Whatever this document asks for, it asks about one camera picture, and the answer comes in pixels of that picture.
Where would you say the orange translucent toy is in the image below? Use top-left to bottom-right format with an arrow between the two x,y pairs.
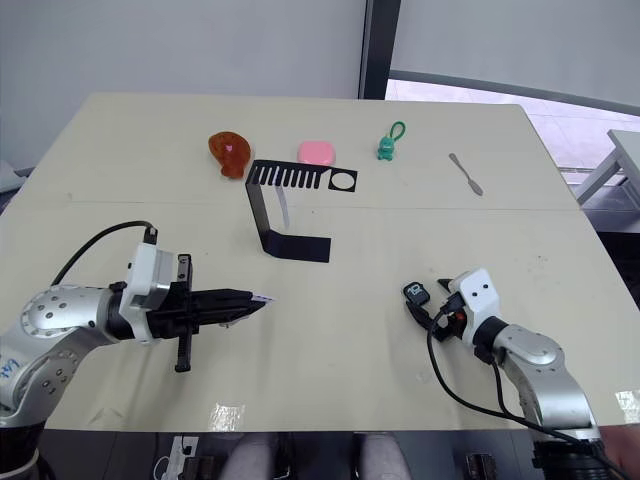
208,130 -> 253,179

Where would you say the metal spatula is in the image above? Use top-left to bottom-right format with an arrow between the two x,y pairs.
447,152 -> 485,197

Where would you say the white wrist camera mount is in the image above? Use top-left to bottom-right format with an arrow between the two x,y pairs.
447,267 -> 502,347
124,243 -> 179,346

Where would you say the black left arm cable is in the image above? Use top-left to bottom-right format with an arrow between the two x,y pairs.
51,220 -> 161,289

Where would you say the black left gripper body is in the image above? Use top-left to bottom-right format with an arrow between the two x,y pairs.
147,253 -> 202,374

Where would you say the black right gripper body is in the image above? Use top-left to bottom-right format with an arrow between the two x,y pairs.
430,294 -> 468,344

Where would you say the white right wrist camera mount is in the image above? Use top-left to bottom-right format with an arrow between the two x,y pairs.
447,267 -> 502,347

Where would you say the dark window frame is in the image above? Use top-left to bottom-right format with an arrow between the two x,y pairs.
357,0 -> 640,119

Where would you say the green toy keychain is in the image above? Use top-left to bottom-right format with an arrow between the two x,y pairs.
375,120 -> 409,163

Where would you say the pink rounded case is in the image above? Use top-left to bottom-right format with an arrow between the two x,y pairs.
297,140 -> 336,167

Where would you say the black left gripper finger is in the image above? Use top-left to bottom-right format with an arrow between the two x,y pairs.
192,288 -> 254,311
194,300 -> 264,329

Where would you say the grey side table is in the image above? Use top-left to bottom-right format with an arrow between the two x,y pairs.
574,128 -> 640,207

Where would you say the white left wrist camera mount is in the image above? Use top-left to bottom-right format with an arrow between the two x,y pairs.
124,243 -> 179,346

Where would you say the white bracket with cable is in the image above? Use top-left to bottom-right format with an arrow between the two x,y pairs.
153,434 -> 201,480

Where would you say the grey rounded shape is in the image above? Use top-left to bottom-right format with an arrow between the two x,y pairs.
356,432 -> 404,480
228,432 -> 282,480

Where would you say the black watch display stand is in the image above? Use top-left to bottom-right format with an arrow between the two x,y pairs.
244,159 -> 360,265

